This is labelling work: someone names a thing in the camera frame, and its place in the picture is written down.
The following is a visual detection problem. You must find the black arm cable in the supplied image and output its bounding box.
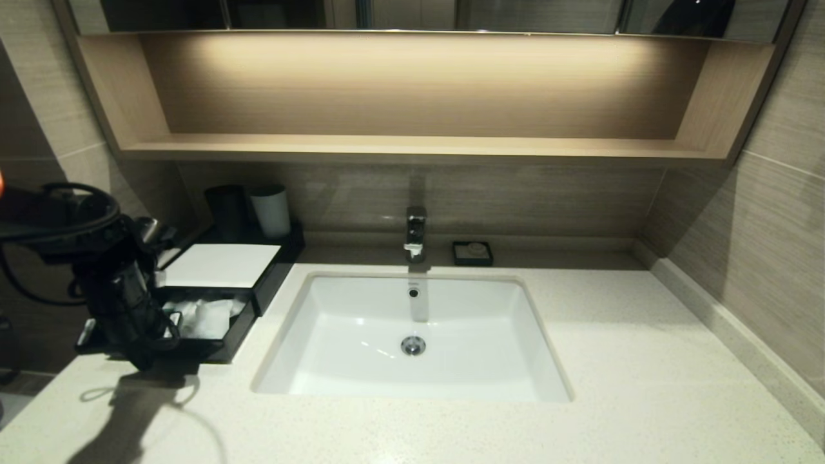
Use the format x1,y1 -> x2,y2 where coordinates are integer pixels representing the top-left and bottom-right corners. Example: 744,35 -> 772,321
0,182 -> 123,307

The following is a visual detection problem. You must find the mirror cabinet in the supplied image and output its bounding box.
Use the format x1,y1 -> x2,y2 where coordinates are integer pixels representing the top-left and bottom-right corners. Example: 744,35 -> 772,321
55,0 -> 806,46

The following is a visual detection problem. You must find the black amenity drawer box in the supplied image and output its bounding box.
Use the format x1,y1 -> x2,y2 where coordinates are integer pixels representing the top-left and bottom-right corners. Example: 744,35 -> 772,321
155,222 -> 307,318

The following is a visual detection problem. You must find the black soap dish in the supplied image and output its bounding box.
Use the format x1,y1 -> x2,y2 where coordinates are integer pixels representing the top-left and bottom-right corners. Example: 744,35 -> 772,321
452,241 -> 494,267

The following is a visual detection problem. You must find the black plastic tray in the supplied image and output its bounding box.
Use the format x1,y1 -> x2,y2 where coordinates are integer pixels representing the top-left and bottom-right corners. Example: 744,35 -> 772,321
97,287 -> 260,365

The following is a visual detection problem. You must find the wooden wall shelf niche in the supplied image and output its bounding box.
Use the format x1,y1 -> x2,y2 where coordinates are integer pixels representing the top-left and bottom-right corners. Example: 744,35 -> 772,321
77,34 -> 774,165

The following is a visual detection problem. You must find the chrome faucet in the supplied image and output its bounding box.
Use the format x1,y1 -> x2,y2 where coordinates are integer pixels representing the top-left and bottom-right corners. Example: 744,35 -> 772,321
403,208 -> 427,264

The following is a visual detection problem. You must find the white cup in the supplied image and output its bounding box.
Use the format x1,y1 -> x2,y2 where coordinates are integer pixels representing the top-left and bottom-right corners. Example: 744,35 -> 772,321
250,186 -> 293,240

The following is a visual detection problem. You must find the white panel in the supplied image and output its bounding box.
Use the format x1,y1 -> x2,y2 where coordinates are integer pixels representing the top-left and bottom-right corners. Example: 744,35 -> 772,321
158,244 -> 283,289

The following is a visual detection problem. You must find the black cup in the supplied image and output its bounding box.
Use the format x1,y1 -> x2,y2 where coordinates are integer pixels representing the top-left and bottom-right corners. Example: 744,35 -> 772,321
206,186 -> 251,242

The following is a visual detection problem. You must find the white shower cap packet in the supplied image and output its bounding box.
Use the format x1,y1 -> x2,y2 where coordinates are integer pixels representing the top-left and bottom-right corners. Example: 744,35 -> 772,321
177,298 -> 247,340

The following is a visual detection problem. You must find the white sink basin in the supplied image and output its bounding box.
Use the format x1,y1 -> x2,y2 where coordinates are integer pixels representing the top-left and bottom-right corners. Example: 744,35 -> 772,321
251,271 -> 574,403

